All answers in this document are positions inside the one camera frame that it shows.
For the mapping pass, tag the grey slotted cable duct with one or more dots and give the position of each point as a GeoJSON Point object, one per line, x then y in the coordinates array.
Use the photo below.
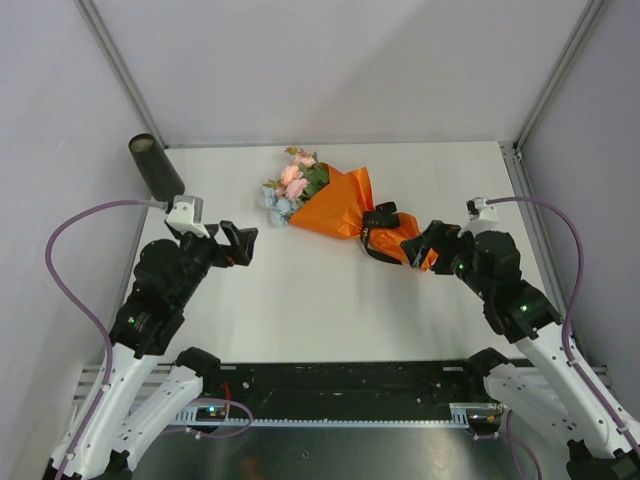
{"type": "Point", "coordinates": [340, 413]}

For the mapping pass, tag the black ribbon gold lettering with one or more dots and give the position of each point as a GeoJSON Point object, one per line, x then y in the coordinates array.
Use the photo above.
{"type": "Point", "coordinates": [380, 234]}

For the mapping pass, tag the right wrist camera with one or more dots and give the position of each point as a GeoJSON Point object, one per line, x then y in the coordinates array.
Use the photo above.
{"type": "Point", "coordinates": [482, 216]}

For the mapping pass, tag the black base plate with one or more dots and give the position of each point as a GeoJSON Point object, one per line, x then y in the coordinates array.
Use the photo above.
{"type": "Point", "coordinates": [286, 384]}

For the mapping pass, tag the black cylindrical vase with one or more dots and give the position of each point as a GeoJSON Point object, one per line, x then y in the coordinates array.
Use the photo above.
{"type": "Point", "coordinates": [156, 169]}

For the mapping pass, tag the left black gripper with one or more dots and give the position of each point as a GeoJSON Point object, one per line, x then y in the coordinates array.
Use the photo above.
{"type": "Point", "coordinates": [225, 255]}

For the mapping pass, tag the artificial flower bunch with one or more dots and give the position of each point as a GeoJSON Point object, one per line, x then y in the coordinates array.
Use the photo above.
{"type": "Point", "coordinates": [297, 184]}

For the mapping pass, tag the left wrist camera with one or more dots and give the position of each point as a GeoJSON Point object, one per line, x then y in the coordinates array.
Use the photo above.
{"type": "Point", "coordinates": [185, 216]}

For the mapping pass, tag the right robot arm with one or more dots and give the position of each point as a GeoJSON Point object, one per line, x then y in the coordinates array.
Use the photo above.
{"type": "Point", "coordinates": [575, 409]}

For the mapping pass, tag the right aluminium frame post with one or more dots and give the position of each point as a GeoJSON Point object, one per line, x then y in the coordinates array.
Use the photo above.
{"type": "Point", "coordinates": [577, 40]}

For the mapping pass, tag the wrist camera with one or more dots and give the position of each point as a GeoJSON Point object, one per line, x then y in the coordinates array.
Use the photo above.
{"type": "Point", "coordinates": [482, 216]}
{"type": "Point", "coordinates": [185, 216]}

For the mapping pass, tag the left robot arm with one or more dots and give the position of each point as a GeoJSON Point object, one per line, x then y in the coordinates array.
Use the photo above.
{"type": "Point", "coordinates": [110, 436]}

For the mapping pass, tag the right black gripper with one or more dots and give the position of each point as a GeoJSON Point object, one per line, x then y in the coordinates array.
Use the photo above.
{"type": "Point", "coordinates": [439, 236]}

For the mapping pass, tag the orange wrapping paper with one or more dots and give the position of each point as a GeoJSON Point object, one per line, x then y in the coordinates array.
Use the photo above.
{"type": "Point", "coordinates": [337, 210]}

